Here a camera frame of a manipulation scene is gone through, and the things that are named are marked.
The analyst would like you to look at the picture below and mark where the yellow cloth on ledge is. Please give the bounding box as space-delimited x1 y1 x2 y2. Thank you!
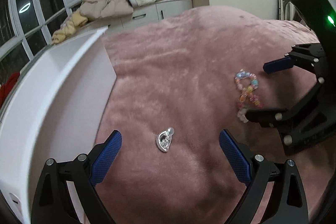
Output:
51 9 88 45

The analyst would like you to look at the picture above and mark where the white storage tray box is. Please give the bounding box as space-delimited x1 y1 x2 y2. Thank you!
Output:
1 28 116 223

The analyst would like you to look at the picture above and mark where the beige coat on ledge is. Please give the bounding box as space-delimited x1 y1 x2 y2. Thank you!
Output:
80 0 134 21

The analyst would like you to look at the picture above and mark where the white framed window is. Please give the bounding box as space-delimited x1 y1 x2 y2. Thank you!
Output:
0 0 102 75

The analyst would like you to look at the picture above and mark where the white drawer cabinet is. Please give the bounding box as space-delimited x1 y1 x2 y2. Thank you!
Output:
85 0 193 32

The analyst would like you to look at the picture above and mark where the silver heart pendant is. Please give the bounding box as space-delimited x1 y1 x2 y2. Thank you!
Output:
155 127 175 153

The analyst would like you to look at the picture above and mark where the pink plush blanket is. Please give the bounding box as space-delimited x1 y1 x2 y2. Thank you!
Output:
96 6 317 223

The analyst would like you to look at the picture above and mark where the red cloth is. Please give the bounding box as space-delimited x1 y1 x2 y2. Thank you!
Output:
0 72 20 106

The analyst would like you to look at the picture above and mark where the colourful bead bracelet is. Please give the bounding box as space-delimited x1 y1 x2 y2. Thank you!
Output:
234 69 264 123

